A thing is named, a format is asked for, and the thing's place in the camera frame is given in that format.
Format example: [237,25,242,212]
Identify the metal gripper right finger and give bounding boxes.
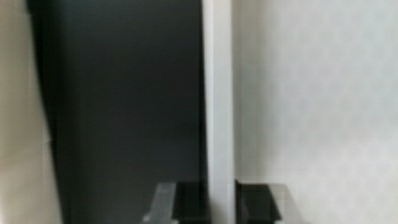
[237,183,308,224]

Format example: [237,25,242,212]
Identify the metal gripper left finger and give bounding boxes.
[141,182,210,224]

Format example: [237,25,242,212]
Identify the white desk top tray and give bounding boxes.
[201,0,398,224]

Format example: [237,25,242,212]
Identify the white front fence rail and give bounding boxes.
[0,0,62,224]

